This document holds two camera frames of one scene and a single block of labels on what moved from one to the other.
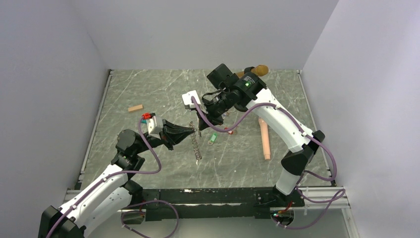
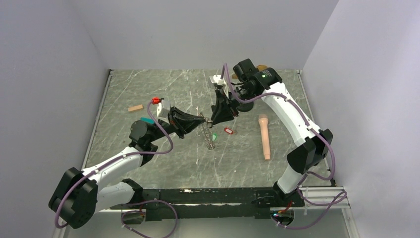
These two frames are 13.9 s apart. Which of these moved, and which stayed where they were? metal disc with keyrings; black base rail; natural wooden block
Moved: metal disc with keyrings
Stayed: natural wooden block; black base rail
